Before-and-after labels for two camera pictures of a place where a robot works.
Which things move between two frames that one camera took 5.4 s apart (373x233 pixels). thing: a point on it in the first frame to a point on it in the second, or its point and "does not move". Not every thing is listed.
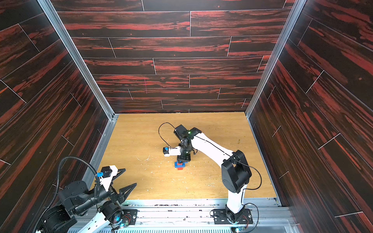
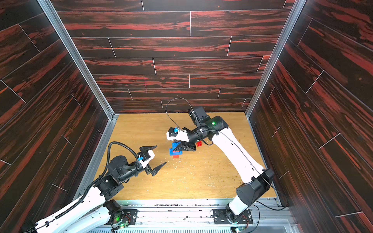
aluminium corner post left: x=78 y=58 does not move
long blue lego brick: x=176 y=166 to x=175 y=145
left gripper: x=115 y=197 to x=147 y=170
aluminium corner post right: x=296 y=11 does not move
